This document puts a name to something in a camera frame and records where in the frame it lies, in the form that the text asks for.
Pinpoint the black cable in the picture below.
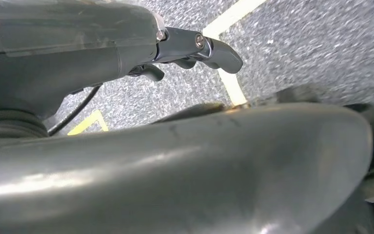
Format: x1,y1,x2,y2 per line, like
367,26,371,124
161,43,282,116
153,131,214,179
47,84,103,137

